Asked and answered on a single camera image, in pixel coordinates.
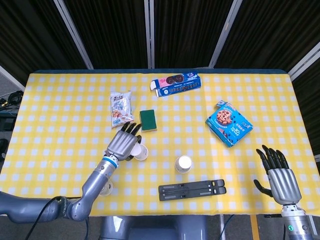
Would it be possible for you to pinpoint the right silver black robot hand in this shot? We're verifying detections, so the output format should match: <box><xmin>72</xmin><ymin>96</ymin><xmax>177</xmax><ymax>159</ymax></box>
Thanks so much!
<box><xmin>253</xmin><ymin>144</ymin><xmax>302</xmax><ymax>206</ymax></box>

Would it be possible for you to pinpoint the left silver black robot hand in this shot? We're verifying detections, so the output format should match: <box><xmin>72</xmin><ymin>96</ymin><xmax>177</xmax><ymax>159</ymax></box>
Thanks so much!
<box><xmin>104</xmin><ymin>121</ymin><xmax>143</xmax><ymax>162</ymax></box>

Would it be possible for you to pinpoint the paper cup blue flower print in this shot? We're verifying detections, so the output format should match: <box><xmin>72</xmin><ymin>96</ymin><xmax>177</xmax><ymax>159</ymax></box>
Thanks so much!
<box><xmin>130</xmin><ymin>142</ymin><xmax>149</xmax><ymax>161</ymax></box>

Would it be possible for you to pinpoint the paper cup green flower print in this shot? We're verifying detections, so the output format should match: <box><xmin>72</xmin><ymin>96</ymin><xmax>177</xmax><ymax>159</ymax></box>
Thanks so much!
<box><xmin>174</xmin><ymin>154</ymin><xmax>193</xmax><ymax>174</ymax></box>

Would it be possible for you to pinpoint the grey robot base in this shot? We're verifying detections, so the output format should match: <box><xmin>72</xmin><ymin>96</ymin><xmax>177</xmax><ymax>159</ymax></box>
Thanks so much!
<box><xmin>99</xmin><ymin>215</ymin><xmax>208</xmax><ymax>240</ymax></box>

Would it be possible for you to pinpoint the green yellow scrub sponge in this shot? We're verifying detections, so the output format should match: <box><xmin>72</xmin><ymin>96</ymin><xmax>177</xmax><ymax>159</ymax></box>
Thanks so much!
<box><xmin>138</xmin><ymin>109</ymin><xmax>158</xmax><ymax>133</ymax></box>

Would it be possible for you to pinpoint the silver white snack bag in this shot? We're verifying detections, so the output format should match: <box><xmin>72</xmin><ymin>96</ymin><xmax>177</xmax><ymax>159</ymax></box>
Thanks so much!
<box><xmin>109</xmin><ymin>90</ymin><xmax>134</xmax><ymax>130</ymax></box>

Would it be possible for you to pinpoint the yellow white checkered tablecloth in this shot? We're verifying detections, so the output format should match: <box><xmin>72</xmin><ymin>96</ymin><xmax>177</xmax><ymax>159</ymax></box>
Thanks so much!
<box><xmin>0</xmin><ymin>72</ymin><xmax>320</xmax><ymax>217</ymax></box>

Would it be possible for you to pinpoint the black folding laptop stand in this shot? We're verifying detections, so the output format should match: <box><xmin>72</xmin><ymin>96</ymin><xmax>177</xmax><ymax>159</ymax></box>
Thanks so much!
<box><xmin>158</xmin><ymin>178</ymin><xmax>227</xmax><ymax>202</ymax></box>

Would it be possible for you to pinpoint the blue chocolate chip cookie box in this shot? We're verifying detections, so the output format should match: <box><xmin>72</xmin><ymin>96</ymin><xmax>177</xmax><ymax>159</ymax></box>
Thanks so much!
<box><xmin>205</xmin><ymin>99</ymin><xmax>254</xmax><ymax>148</ymax></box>

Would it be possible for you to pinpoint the blue sandwich cookie box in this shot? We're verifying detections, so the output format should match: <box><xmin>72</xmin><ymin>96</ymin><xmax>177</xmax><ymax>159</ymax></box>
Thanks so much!
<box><xmin>149</xmin><ymin>71</ymin><xmax>203</xmax><ymax>98</ymax></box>

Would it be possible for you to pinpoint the thin dark cable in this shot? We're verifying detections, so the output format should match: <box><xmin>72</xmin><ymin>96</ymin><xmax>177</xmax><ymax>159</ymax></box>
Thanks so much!
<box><xmin>219</xmin><ymin>214</ymin><xmax>235</xmax><ymax>240</ymax></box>

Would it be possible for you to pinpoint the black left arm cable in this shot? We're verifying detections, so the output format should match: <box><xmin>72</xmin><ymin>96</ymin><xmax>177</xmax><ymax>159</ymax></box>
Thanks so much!
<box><xmin>29</xmin><ymin>195</ymin><xmax>70</xmax><ymax>240</ymax></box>

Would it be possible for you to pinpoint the white partition frame post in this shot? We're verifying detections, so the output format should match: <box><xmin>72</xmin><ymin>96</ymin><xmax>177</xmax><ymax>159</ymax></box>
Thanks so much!
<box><xmin>143</xmin><ymin>0</ymin><xmax>155</xmax><ymax>70</ymax></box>
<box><xmin>287</xmin><ymin>41</ymin><xmax>320</xmax><ymax>81</ymax></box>
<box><xmin>53</xmin><ymin>0</ymin><xmax>95</xmax><ymax>70</ymax></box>
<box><xmin>208</xmin><ymin>0</ymin><xmax>242</xmax><ymax>68</ymax></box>
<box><xmin>0</xmin><ymin>64</ymin><xmax>26</xmax><ymax>92</ymax></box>

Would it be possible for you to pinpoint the black floor cable bundle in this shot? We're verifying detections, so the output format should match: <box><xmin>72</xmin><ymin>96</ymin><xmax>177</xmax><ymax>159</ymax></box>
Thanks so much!
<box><xmin>0</xmin><ymin>90</ymin><xmax>25</xmax><ymax>109</ymax></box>

